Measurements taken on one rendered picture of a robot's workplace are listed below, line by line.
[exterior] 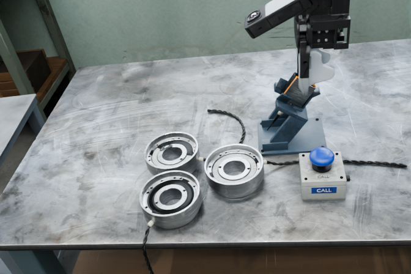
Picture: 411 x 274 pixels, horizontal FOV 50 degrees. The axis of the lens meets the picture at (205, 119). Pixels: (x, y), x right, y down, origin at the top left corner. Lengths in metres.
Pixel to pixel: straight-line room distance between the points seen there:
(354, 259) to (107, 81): 0.73
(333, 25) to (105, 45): 2.00
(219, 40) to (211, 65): 1.32
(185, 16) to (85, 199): 1.69
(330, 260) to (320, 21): 0.52
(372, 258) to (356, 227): 0.28
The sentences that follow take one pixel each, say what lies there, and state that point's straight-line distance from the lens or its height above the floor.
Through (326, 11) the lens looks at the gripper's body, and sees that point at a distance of 0.74.
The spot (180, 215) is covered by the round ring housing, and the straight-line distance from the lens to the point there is 0.73.
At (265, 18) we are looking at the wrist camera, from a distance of 0.73.
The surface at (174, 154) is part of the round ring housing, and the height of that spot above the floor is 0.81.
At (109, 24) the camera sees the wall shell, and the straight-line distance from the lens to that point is 2.55.
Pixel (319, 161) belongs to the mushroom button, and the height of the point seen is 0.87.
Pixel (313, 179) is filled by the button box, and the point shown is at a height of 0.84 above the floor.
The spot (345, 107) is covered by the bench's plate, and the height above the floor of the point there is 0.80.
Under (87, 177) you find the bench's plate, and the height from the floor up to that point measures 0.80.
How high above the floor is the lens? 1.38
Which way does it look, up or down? 37 degrees down
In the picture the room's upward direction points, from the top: 11 degrees counter-clockwise
